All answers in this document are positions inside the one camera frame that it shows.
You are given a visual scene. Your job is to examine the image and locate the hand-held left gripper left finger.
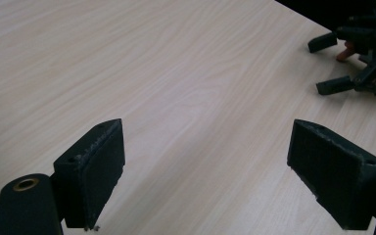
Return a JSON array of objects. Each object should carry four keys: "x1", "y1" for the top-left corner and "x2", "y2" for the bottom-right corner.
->
[{"x1": 52, "y1": 117, "x2": 126, "y2": 231}]

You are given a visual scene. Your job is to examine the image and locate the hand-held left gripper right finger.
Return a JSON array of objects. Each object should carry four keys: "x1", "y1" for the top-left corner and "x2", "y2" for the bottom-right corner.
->
[{"x1": 286, "y1": 118, "x2": 376, "y2": 231}]

